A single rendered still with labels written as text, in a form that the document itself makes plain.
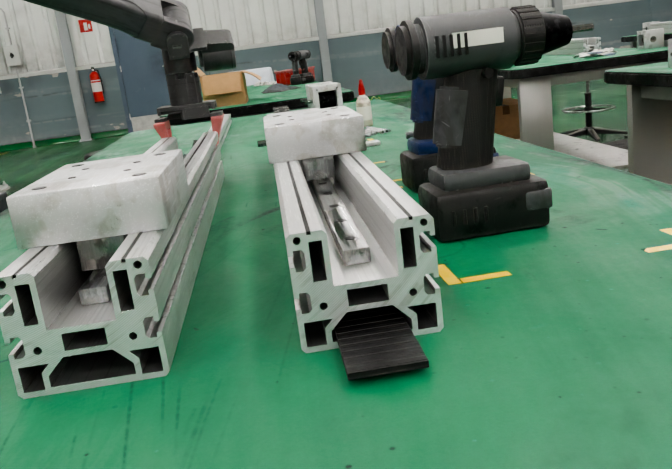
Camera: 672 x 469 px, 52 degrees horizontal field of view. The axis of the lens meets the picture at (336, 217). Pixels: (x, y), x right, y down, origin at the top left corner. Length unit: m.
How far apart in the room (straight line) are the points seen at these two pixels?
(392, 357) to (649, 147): 2.40
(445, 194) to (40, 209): 0.37
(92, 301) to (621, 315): 0.37
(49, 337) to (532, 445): 0.31
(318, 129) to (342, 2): 11.57
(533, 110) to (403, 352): 3.17
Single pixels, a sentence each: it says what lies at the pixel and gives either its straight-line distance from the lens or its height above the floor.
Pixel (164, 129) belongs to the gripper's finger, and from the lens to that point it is 1.27.
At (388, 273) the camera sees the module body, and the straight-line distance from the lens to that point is 0.48.
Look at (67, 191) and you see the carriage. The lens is 0.54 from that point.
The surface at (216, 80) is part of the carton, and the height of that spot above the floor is 0.90.
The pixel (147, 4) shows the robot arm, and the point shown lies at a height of 1.09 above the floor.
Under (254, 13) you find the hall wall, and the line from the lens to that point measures 12.20.
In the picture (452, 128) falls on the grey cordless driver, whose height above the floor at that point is 0.89.
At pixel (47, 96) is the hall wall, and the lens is 12.62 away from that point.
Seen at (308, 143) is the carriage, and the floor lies 0.88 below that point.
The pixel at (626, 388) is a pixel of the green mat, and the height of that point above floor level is 0.78.
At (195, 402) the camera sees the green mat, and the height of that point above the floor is 0.78.
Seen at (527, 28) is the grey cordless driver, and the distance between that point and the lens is 0.70.
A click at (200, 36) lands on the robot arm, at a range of 1.27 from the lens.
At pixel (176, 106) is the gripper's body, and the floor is 0.92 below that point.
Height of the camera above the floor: 0.98
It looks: 14 degrees down
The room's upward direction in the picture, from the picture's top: 7 degrees counter-clockwise
